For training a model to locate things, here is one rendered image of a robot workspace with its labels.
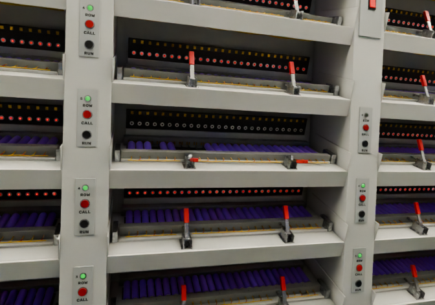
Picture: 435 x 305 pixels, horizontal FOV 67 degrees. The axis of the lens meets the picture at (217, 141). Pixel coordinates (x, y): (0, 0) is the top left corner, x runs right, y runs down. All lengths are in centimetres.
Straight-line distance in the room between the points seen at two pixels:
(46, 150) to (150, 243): 32
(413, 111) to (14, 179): 102
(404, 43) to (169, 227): 81
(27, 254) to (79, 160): 23
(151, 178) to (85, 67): 28
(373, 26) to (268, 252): 65
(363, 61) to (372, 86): 7
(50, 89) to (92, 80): 9
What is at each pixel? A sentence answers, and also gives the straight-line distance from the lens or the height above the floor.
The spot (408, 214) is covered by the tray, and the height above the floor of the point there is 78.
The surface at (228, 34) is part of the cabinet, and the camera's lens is 103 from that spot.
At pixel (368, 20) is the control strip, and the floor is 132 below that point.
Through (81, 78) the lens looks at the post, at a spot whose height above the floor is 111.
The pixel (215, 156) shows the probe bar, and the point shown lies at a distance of 83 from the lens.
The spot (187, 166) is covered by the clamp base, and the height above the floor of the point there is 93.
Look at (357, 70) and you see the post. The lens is 97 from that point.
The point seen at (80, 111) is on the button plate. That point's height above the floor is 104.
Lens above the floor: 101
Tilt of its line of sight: 1 degrees down
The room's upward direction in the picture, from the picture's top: 2 degrees clockwise
